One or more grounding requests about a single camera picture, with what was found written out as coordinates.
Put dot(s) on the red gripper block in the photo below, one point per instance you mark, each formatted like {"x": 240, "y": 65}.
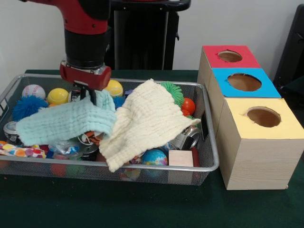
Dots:
{"x": 90, "y": 78}

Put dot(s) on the mint green waffle cloth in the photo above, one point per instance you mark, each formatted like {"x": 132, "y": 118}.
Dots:
{"x": 61, "y": 123}

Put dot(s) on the cream yellow waffle cloth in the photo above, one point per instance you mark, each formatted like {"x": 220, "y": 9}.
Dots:
{"x": 147, "y": 123}

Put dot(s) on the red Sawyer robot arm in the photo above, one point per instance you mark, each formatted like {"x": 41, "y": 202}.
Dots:
{"x": 85, "y": 28}

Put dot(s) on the clear mesh bin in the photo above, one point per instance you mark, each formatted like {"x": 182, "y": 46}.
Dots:
{"x": 209, "y": 156}

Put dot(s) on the wooden box with three holes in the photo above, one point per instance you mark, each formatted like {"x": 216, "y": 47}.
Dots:
{"x": 256, "y": 152}

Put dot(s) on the yellow tennis ball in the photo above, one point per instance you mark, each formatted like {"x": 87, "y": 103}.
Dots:
{"x": 115, "y": 88}

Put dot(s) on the smooth yellow ball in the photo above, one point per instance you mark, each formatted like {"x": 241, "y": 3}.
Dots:
{"x": 57, "y": 96}

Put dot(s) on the white baseball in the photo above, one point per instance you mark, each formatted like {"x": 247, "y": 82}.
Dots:
{"x": 33, "y": 91}

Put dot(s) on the blue fuzzy ball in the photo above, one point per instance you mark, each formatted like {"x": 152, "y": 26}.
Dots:
{"x": 27, "y": 107}

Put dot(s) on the silver drink can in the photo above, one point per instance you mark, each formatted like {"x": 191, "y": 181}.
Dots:
{"x": 12, "y": 130}

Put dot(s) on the green spiky ball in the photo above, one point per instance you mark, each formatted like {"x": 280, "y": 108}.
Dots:
{"x": 174, "y": 92}

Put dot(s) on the colourful polka dot fabric toy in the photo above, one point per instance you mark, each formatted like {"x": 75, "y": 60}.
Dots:
{"x": 23, "y": 151}

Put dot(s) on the blue globe ball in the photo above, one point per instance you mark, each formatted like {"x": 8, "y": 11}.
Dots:
{"x": 154, "y": 157}

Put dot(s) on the red ball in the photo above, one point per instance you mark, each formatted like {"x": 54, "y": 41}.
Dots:
{"x": 188, "y": 106}

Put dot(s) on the silver black metal can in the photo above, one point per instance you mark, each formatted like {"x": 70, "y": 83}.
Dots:
{"x": 189, "y": 137}

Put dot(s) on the pale wooden cube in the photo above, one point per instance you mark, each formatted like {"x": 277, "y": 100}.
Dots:
{"x": 181, "y": 158}

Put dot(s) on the dark green table cloth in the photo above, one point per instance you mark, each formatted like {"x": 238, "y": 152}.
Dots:
{"x": 142, "y": 204}

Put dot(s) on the black equipment stand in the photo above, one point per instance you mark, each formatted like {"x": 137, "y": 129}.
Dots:
{"x": 292, "y": 47}

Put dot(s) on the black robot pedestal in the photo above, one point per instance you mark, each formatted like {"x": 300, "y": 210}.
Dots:
{"x": 142, "y": 38}

